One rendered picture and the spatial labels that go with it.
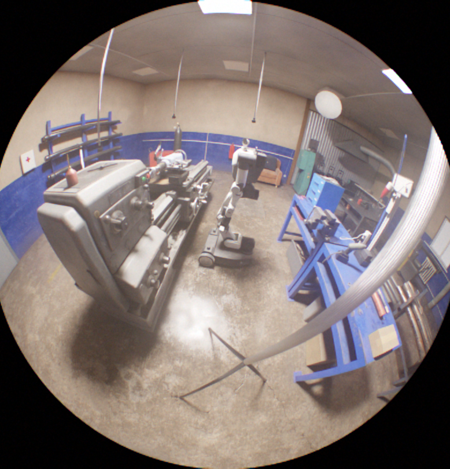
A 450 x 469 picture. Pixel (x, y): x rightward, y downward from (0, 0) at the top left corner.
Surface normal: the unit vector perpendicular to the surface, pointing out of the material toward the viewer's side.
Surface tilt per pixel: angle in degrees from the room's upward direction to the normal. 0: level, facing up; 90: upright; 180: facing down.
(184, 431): 0
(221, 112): 90
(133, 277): 32
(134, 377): 0
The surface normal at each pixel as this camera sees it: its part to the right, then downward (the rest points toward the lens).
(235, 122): -0.11, 0.61
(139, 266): 0.64, -0.57
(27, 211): 0.98, 0.18
